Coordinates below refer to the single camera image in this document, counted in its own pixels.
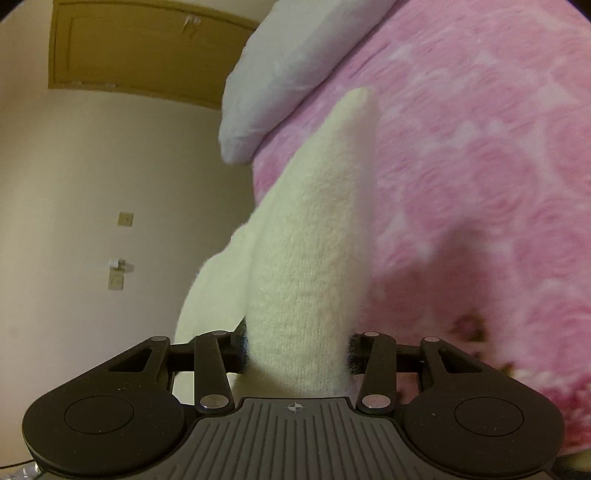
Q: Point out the wall outlet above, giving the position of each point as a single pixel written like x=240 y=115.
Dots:
x=115 y=280

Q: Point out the wall switch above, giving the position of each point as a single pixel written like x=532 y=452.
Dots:
x=125 y=218

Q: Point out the wooden door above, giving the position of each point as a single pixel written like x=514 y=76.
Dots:
x=138 y=50

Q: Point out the white ribbed duvet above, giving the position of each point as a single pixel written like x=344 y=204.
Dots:
x=286 y=60

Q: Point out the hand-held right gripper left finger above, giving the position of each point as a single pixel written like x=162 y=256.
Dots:
x=233 y=353

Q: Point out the pink rose blanket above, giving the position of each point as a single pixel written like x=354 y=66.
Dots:
x=485 y=161

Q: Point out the cream knit sweater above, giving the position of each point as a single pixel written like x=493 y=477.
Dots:
x=304 y=258

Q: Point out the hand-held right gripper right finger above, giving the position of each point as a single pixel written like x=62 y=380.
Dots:
x=358 y=355

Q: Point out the white charger plug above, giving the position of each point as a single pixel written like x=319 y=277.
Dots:
x=117 y=264

